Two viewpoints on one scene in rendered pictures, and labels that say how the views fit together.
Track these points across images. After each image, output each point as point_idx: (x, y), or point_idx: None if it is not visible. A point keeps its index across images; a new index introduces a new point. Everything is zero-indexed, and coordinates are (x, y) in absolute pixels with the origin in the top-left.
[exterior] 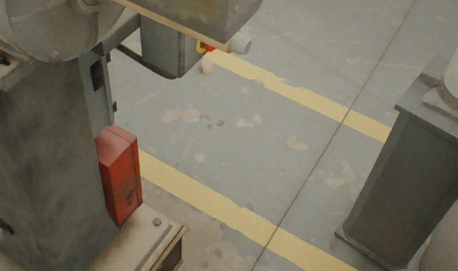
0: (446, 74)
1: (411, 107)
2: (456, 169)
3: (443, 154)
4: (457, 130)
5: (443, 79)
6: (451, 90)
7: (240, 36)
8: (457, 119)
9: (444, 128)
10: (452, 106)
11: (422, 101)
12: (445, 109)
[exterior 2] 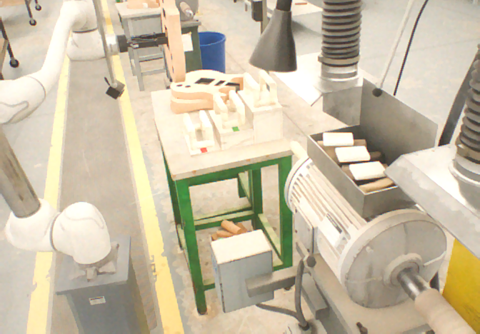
0: (98, 256)
1: (123, 272)
2: (131, 262)
3: (130, 266)
4: (123, 252)
5: (98, 262)
6: (107, 252)
7: (293, 141)
8: (116, 254)
9: (126, 256)
10: (112, 255)
11: (114, 270)
12: (114, 259)
